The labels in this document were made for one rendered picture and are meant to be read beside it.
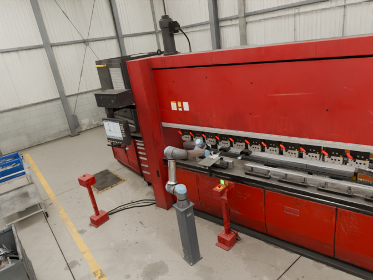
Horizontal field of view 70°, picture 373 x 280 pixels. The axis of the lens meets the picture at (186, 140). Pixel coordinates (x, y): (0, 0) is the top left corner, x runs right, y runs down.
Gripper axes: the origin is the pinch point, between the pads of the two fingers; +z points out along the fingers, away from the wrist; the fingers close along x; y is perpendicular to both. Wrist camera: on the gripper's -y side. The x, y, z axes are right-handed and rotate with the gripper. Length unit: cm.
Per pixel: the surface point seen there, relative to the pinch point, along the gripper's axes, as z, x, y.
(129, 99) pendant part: -78, 100, 28
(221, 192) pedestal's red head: 5, -31, -40
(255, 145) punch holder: -12, -59, 18
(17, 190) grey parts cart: -30, 343, -148
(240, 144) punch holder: -10.9, -40.1, 17.2
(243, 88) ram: -61, -49, 60
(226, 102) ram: -49, -26, 49
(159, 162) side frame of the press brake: 9, 85, -22
